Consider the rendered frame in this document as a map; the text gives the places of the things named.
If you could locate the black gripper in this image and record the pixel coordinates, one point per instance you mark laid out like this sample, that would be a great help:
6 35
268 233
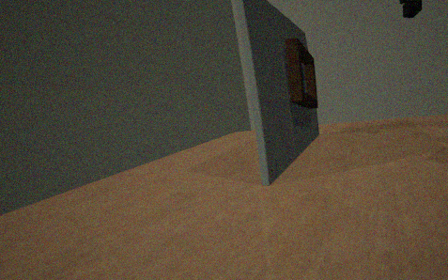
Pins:
411 7

